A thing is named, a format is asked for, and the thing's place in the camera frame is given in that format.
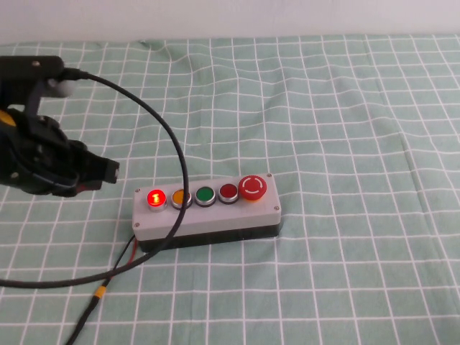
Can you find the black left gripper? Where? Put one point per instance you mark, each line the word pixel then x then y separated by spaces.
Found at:
pixel 43 158

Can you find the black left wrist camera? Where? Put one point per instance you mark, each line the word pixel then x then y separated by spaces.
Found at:
pixel 32 68

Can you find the grey black button switch box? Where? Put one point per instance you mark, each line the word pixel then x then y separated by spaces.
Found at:
pixel 223 219

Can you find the green push button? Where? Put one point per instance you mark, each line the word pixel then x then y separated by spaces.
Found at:
pixel 205 194

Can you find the green white checked tablecloth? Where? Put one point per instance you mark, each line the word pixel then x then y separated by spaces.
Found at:
pixel 323 125

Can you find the red indicator lamp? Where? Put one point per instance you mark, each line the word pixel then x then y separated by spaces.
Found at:
pixel 156 198

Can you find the red mushroom emergency stop button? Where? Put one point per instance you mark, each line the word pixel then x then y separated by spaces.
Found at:
pixel 252 186

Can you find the yellow push button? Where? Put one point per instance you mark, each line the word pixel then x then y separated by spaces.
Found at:
pixel 177 197

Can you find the flat red push button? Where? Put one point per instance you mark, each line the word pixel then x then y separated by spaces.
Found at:
pixel 228 191

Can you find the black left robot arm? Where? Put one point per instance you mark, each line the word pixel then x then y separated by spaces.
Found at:
pixel 5 143

